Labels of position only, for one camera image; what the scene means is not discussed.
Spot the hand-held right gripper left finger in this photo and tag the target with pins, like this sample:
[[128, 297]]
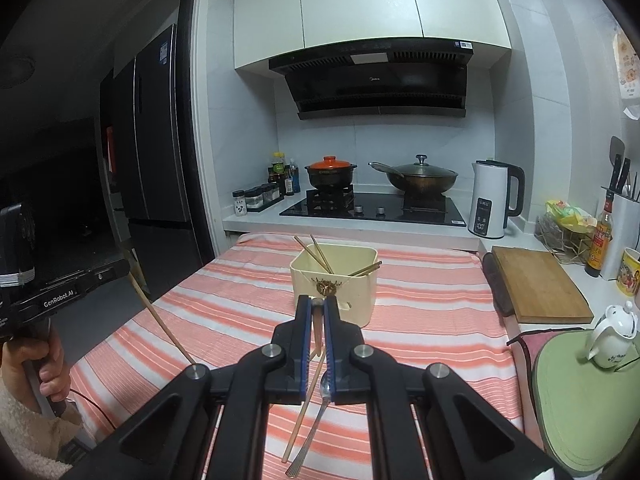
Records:
[[301, 340]]

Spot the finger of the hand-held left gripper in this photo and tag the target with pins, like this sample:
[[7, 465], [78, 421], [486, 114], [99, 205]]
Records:
[[95, 272]]

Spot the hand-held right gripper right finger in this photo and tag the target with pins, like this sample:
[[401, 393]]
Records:
[[332, 345]]

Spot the cream utensil box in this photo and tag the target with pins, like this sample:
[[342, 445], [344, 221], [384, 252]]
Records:
[[350, 295]]

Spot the metal spoon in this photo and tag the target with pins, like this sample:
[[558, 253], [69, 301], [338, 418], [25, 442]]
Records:
[[313, 430]]

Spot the person's left forearm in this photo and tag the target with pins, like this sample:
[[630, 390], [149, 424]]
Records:
[[25, 440]]

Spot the person's left hand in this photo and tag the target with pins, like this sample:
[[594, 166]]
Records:
[[40, 370]]

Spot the pink striped tablecloth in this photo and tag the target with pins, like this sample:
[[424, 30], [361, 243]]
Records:
[[425, 310]]

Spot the red cloth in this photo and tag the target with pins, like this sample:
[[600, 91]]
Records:
[[111, 150]]

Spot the dark grey refrigerator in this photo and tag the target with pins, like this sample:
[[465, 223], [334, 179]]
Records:
[[155, 160]]

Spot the black gas hob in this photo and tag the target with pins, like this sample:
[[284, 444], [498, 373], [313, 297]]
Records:
[[375, 209]]

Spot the row of spice jars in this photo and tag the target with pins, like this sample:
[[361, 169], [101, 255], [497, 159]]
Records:
[[262, 197]]

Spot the white spice jar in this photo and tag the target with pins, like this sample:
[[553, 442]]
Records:
[[240, 205]]

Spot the blue bottle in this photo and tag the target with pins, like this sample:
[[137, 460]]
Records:
[[292, 180]]

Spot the dark sauce bottle yellow cap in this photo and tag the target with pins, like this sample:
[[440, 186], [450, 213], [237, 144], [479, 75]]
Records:
[[277, 175]]

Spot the black clay pot orange lid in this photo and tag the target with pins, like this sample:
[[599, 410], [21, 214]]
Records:
[[330, 175]]

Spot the dark brown cloth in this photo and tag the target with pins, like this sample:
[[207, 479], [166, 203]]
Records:
[[497, 285]]

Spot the round ceiling light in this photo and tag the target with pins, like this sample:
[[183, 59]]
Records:
[[15, 69]]

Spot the dark wok with lid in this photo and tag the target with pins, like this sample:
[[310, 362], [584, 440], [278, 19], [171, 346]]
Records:
[[420, 180]]

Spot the pink mat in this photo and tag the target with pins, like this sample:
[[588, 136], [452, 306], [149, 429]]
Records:
[[525, 375]]

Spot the white electric kettle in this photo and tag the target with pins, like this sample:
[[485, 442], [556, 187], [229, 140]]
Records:
[[487, 205]]

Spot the wooden cutting board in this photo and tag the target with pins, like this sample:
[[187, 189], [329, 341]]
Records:
[[540, 285]]

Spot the green mat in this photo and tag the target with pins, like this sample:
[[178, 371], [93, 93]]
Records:
[[585, 410]]

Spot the black range hood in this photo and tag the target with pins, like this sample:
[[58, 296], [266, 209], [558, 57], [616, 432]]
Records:
[[375, 85]]

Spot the yellow green snack packet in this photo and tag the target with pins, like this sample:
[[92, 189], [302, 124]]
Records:
[[570, 214]]

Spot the white teapot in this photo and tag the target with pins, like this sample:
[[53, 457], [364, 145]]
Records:
[[612, 340]]

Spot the sauce bottle orange label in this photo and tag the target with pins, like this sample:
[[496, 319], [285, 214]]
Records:
[[598, 245]]

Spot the yellow printed cup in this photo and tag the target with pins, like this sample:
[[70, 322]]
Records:
[[630, 275]]

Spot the white utensil holder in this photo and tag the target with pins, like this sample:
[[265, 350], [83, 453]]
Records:
[[625, 230]]

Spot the black spatula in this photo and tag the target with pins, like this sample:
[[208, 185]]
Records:
[[616, 147]]

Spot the hanging yellow printed bag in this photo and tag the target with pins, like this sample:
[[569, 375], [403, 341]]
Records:
[[627, 70]]

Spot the white wall cabinets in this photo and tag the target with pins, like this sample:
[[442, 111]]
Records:
[[370, 0]]

